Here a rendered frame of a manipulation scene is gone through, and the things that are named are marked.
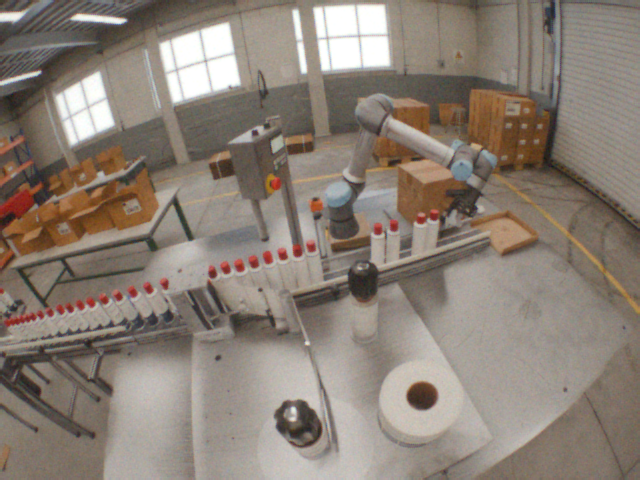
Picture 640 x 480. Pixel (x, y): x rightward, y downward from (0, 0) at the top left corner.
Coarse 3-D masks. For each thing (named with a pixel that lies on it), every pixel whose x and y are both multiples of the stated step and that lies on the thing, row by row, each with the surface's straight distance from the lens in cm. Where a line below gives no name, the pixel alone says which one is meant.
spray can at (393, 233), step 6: (390, 222) 106; (396, 222) 106; (390, 228) 107; (396, 228) 107; (390, 234) 107; (396, 234) 107; (390, 240) 109; (396, 240) 109; (390, 246) 110; (396, 246) 111; (390, 252) 112; (396, 252) 113; (390, 258) 114; (396, 258) 115
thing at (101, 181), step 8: (144, 160) 514; (136, 168) 489; (104, 176) 511; (112, 176) 477; (120, 176) 454; (128, 176) 464; (88, 184) 520; (96, 184) 485; (104, 184) 483; (128, 184) 458; (152, 184) 521; (72, 192) 536; (48, 200) 614; (56, 200) 561
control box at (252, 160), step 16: (256, 128) 96; (272, 128) 91; (240, 144) 83; (256, 144) 81; (240, 160) 85; (256, 160) 82; (272, 160) 88; (240, 176) 88; (256, 176) 85; (272, 176) 88; (288, 176) 98; (256, 192) 87; (272, 192) 88
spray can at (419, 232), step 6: (420, 216) 111; (414, 222) 115; (420, 222) 112; (414, 228) 114; (420, 228) 112; (414, 234) 115; (420, 234) 114; (414, 240) 117; (420, 240) 116; (414, 246) 118; (420, 246) 118; (414, 252) 120; (420, 252) 120
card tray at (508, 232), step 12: (492, 216) 166; (504, 216) 174; (516, 216) 171; (480, 228) 157; (492, 228) 160; (504, 228) 163; (516, 228) 167; (528, 228) 167; (492, 240) 151; (504, 240) 154; (516, 240) 157; (528, 240) 156; (504, 252) 144
